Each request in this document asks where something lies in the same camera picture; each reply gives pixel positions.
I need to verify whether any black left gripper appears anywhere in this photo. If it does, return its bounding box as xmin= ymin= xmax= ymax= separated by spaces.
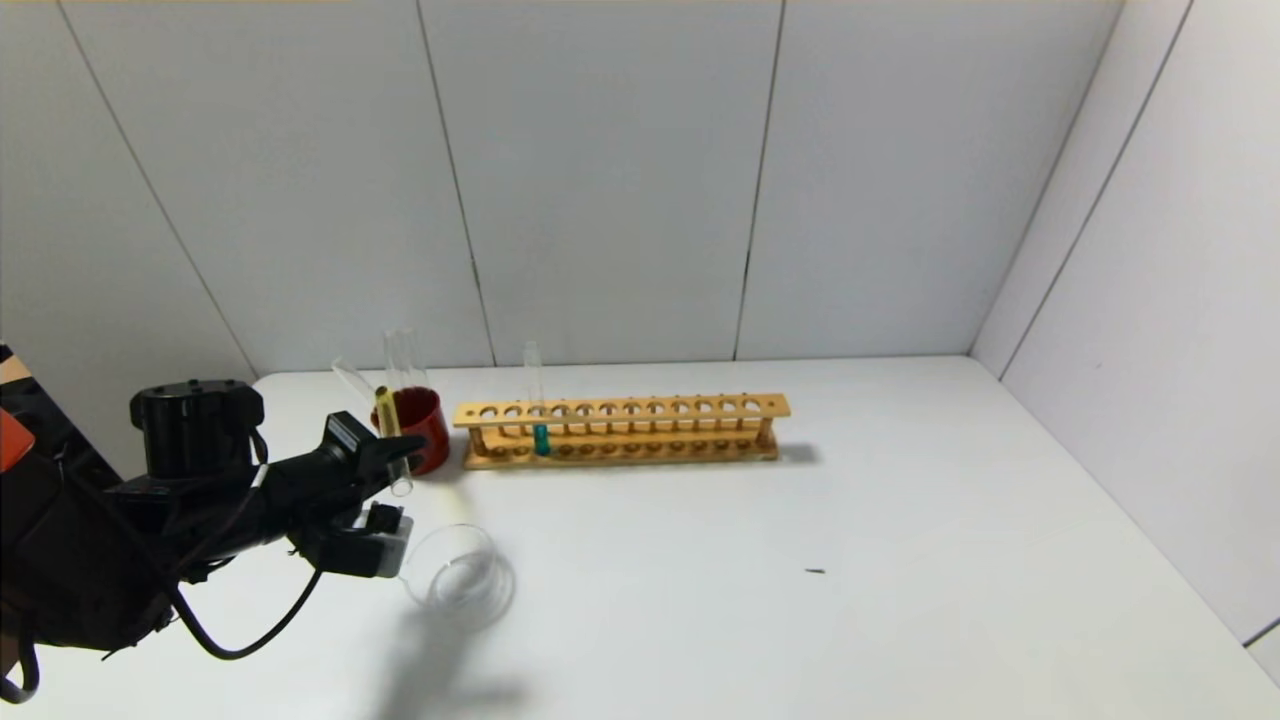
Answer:
xmin=260 ymin=410 xmax=427 ymax=540

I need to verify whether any test tube with yellow pigment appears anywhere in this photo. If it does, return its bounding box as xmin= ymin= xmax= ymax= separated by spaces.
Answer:
xmin=374 ymin=386 xmax=415 ymax=499

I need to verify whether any test tube with blue pigment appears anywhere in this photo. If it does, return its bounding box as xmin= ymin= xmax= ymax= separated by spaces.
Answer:
xmin=523 ymin=342 xmax=552 ymax=458

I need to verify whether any wooden test tube rack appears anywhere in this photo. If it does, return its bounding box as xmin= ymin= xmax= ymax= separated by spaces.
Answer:
xmin=453 ymin=393 xmax=791 ymax=471

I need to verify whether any dark red cup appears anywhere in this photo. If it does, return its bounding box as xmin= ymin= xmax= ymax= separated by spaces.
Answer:
xmin=372 ymin=387 xmax=452 ymax=477

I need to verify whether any clear glass beaker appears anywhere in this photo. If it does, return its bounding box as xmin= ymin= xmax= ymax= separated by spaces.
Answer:
xmin=400 ymin=523 xmax=516 ymax=633

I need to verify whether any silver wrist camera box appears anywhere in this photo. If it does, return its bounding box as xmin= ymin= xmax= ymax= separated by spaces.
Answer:
xmin=300 ymin=503 xmax=414 ymax=579

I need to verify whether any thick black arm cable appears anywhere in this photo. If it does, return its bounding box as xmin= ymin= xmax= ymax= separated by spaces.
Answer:
xmin=165 ymin=565 xmax=327 ymax=662

